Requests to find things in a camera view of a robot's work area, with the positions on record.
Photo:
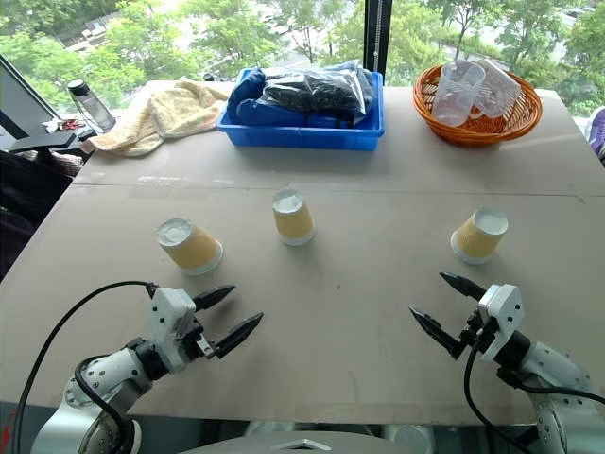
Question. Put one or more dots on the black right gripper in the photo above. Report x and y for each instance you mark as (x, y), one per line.
(472, 331)

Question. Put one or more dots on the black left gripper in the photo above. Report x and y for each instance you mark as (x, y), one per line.
(197, 341)

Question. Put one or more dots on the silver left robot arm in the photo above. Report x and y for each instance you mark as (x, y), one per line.
(113, 373)

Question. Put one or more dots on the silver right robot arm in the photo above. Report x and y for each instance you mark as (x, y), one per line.
(548, 378)

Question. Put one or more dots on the yellow ribbed paper cup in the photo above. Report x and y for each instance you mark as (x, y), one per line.
(292, 217)
(190, 247)
(479, 235)

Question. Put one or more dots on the grey robot torso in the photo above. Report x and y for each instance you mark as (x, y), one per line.
(293, 443)

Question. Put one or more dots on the orange wicker basket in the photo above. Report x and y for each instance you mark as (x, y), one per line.
(477, 124)

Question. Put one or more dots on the blue plastic bin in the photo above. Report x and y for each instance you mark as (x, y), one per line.
(302, 130)

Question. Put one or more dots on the cream yellow towel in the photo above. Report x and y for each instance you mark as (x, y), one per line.
(163, 116)

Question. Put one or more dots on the blue cloth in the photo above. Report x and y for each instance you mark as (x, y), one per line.
(250, 101)

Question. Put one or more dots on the clear plastic measuring cup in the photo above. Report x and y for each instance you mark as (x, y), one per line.
(456, 92)
(498, 92)

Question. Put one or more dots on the black plastic bag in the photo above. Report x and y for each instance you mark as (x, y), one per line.
(314, 93)

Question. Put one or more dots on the clear water bottle black lid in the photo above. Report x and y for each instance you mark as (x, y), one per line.
(92, 106)

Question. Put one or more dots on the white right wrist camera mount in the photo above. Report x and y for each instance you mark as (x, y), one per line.
(502, 318)

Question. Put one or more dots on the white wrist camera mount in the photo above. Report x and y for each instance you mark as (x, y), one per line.
(169, 318)
(502, 318)

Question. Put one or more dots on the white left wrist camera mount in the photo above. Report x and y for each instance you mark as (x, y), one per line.
(169, 318)

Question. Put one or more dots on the black window frame post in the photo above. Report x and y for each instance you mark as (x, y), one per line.
(377, 40)

